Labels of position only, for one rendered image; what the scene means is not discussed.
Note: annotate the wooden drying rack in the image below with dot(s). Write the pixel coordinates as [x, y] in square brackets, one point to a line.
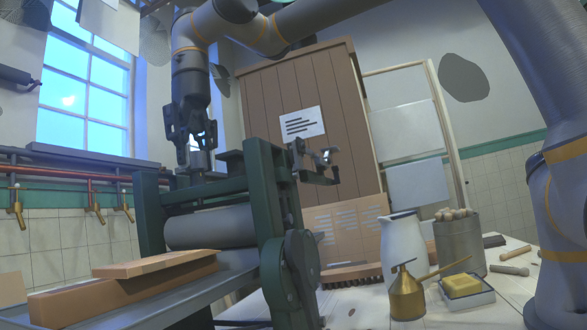
[440, 101]

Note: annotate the brown wooden cupboard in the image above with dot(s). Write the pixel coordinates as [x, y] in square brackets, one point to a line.
[339, 114]

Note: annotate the dark grey window shelf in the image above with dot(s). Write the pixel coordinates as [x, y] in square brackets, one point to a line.
[91, 156]

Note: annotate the brass oil can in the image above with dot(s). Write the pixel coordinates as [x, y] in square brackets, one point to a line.
[406, 298]

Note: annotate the grey peg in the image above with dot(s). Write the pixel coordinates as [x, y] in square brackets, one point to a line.
[509, 270]

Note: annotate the grey wringer roll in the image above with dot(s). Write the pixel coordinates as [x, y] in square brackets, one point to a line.
[238, 259]
[206, 227]

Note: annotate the light wooden drawer chest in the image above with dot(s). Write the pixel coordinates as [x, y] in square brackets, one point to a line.
[348, 229]

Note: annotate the white soap dish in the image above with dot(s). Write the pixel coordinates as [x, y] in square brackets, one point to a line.
[468, 300]

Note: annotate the long orange wooden block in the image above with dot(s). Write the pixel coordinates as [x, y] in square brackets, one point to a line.
[91, 300]

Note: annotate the dark flat block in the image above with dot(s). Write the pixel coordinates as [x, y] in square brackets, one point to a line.
[494, 240]

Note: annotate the grey tin of pegs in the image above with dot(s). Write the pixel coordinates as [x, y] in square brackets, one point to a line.
[458, 243]

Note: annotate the light wooden peg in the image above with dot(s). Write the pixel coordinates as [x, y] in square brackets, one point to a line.
[516, 252]

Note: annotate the wooden scrubbing brush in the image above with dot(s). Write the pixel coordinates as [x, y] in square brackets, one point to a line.
[351, 274]

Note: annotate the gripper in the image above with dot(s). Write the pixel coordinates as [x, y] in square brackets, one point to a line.
[190, 87]

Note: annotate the green wringer frame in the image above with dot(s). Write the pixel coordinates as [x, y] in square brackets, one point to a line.
[263, 183]

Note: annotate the copper red pipe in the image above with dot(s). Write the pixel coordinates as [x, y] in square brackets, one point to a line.
[55, 172]

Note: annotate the yellow soap bar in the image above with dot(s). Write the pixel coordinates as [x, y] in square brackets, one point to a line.
[461, 284]

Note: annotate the large paned window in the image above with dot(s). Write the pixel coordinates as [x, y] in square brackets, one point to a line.
[85, 91]

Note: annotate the grey latch lever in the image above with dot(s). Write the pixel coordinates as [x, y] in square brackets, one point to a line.
[296, 153]

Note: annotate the brass tap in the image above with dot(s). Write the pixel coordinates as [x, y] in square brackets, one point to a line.
[124, 208]
[95, 208]
[17, 208]

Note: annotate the grey metal tray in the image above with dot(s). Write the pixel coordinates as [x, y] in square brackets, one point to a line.
[183, 300]

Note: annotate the white paper notice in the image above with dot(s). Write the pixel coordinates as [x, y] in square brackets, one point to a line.
[302, 124]

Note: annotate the light wooden test slat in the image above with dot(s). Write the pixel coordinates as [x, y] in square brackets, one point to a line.
[156, 264]

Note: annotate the dark grey pipe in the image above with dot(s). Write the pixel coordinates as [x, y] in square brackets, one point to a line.
[13, 152]

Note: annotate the patterned grey hanging cloth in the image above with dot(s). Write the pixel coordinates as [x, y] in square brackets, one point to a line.
[156, 43]
[222, 80]
[23, 11]

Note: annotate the dark yoke block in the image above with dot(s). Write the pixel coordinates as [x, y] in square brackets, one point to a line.
[229, 160]

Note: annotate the tan cardboard box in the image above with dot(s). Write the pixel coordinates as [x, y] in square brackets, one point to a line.
[11, 289]

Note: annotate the white hanging sheet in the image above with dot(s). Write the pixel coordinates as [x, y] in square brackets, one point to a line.
[112, 25]

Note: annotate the grey pressure screw knob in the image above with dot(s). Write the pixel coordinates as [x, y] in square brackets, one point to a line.
[199, 163]

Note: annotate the white cloth on rack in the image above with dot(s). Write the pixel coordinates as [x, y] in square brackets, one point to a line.
[417, 183]
[406, 130]

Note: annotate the white enamel jug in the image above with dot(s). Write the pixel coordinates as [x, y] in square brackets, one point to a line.
[401, 243]

